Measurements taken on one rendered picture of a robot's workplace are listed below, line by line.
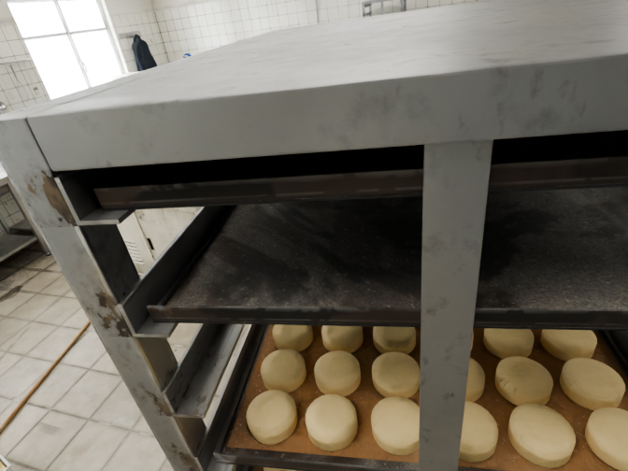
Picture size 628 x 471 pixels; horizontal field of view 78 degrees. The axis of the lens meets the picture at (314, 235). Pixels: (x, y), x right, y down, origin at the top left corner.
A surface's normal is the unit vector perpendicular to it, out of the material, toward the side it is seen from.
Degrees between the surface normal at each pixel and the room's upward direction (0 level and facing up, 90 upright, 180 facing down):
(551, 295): 0
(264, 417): 0
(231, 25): 90
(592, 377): 0
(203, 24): 90
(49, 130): 90
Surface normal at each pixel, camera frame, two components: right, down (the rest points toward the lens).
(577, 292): -0.13, -0.85
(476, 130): -0.15, 0.52
